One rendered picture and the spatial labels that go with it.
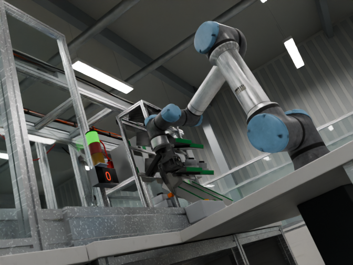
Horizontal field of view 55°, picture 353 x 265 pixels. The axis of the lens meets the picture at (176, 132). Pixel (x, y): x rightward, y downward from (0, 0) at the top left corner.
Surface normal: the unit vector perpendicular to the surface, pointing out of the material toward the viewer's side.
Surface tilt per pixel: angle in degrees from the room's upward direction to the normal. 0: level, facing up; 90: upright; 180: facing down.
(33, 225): 90
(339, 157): 90
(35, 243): 90
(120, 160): 90
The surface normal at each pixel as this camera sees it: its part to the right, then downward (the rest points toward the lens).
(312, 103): -0.49, -0.19
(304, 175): -0.73, -0.02
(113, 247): 0.81, -0.46
